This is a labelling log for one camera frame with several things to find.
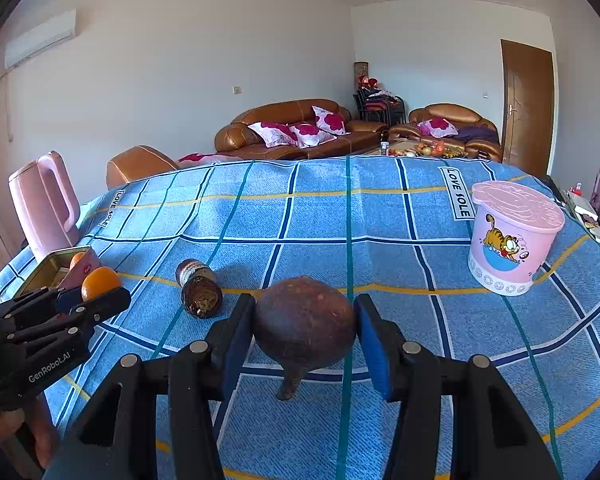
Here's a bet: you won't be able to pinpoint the pink metal tin box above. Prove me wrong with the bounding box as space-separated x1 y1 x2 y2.
15 246 103 296

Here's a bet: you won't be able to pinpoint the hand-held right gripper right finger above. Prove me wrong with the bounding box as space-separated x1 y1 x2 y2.
354 294 563 480

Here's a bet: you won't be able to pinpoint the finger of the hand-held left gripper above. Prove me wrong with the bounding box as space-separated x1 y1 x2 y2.
0 287 83 331
7 287 132 356

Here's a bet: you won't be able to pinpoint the brown wooden door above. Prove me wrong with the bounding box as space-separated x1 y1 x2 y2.
500 39 555 177

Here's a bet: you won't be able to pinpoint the brown leather armchair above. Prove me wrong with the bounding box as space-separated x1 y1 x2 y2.
388 103 503 163

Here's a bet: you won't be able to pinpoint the person's left hand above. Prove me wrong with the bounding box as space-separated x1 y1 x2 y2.
0 397 62 470

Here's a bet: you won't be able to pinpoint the pink electric kettle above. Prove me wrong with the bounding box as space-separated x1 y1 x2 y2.
8 150 82 263

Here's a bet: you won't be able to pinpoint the white and magenta floral pillow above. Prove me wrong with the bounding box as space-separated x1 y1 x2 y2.
417 117 459 138
312 106 352 136
287 122 337 148
247 121 301 148

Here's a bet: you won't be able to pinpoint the dark glass jar with label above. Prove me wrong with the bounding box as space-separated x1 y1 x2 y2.
176 258 224 319

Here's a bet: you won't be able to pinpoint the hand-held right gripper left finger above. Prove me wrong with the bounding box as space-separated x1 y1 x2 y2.
42 294 257 480

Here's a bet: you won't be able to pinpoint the dark purple blanket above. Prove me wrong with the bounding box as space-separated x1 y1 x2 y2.
455 125 501 143

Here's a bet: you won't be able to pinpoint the cluttered coffee table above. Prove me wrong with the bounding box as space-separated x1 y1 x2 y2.
352 139 468 160

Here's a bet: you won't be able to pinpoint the white wall air conditioner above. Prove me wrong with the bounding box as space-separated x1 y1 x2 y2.
4 10 77 70

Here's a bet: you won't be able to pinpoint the brown leather sofa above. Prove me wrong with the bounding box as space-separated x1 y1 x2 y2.
215 99 390 161

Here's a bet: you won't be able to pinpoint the dark purple beetroot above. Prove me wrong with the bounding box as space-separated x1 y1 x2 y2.
253 276 357 401

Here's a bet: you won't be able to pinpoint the stacked dark chairs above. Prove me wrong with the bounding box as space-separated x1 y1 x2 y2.
352 87 407 126

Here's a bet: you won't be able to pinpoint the blue checked tablecloth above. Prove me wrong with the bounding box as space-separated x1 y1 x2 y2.
0 155 600 480

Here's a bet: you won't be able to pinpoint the red and white cloth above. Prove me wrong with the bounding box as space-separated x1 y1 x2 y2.
177 152 243 165

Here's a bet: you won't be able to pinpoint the large orange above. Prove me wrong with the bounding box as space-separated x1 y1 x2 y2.
81 266 123 302

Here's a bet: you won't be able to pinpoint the pink cartoon bucket with lid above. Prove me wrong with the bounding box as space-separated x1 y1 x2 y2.
467 181 566 298

